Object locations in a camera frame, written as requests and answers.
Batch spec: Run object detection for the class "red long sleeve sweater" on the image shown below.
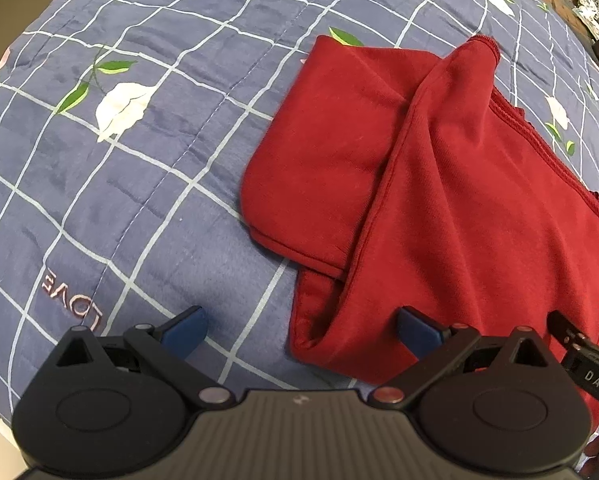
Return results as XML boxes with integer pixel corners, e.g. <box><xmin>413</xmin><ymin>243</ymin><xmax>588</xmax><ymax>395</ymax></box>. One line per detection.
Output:
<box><xmin>240</xmin><ymin>36</ymin><xmax>599</xmax><ymax>385</ymax></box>

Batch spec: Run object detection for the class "blue checkered floral quilt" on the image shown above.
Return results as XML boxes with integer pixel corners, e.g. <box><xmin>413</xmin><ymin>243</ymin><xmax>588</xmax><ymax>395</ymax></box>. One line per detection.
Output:
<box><xmin>0</xmin><ymin>0</ymin><xmax>599</xmax><ymax>424</ymax></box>

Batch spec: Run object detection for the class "silver patterned snack bag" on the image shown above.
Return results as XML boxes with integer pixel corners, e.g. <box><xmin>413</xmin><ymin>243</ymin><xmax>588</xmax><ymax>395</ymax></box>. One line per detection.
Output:
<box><xmin>573</xmin><ymin>0</ymin><xmax>599</xmax><ymax>40</ymax></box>

